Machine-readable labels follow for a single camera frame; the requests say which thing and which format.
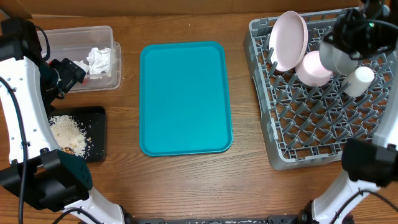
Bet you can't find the grey-green bowl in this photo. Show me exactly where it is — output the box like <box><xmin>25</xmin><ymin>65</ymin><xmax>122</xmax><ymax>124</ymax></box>
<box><xmin>319</xmin><ymin>30</ymin><xmax>358</xmax><ymax>75</ymax></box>

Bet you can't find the white napkin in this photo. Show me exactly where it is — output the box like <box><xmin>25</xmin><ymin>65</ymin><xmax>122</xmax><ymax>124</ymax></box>
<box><xmin>73</xmin><ymin>47</ymin><xmax>111</xmax><ymax>79</ymax></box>

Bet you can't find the white paper cup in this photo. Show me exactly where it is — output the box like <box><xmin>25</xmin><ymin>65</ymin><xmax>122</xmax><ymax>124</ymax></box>
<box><xmin>341</xmin><ymin>67</ymin><xmax>375</xmax><ymax>97</ymax></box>

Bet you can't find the pile of white rice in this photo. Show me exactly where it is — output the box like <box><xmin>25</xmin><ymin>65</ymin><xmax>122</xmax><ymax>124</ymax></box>
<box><xmin>49</xmin><ymin>115</ymin><xmax>92</xmax><ymax>159</ymax></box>

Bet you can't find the small pink-white bowl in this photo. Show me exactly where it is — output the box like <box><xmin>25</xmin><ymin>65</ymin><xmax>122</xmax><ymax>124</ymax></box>
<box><xmin>295</xmin><ymin>50</ymin><xmax>333</xmax><ymax>86</ymax></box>

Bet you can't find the large white plate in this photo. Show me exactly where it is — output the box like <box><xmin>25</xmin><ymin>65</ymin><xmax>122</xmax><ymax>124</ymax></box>
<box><xmin>269</xmin><ymin>11</ymin><xmax>308</xmax><ymax>72</ymax></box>

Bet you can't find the brown walnut food scrap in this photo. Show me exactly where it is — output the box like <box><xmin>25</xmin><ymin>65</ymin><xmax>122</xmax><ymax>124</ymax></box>
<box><xmin>62</xmin><ymin>147</ymin><xmax>75</xmax><ymax>154</ymax></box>

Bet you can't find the grey dishwasher rack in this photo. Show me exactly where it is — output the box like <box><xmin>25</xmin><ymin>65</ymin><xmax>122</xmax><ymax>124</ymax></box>
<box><xmin>243</xmin><ymin>17</ymin><xmax>397</xmax><ymax>170</ymax></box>

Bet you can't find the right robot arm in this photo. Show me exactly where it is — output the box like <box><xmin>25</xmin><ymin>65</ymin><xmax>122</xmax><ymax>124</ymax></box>
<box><xmin>296</xmin><ymin>0</ymin><xmax>397</xmax><ymax>223</ymax></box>

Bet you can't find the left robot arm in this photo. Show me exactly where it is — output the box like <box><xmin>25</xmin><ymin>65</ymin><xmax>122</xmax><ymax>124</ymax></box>
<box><xmin>1</xmin><ymin>17</ymin><xmax>134</xmax><ymax>223</ymax></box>

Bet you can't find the clear plastic bin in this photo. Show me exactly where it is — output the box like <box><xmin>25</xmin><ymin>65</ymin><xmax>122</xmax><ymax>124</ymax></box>
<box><xmin>37</xmin><ymin>26</ymin><xmax>122</xmax><ymax>92</ymax></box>

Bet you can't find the black tray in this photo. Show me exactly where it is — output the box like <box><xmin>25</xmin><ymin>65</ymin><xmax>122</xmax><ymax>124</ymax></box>
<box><xmin>49</xmin><ymin>106</ymin><xmax>106</xmax><ymax>163</ymax></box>

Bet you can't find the teal serving tray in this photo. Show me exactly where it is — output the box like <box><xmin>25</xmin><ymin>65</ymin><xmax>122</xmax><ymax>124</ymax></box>
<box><xmin>139</xmin><ymin>41</ymin><xmax>233</xmax><ymax>157</ymax></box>

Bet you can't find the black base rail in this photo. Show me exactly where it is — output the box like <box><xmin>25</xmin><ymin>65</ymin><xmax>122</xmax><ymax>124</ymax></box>
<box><xmin>128</xmin><ymin>215</ymin><xmax>303</xmax><ymax>224</ymax></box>

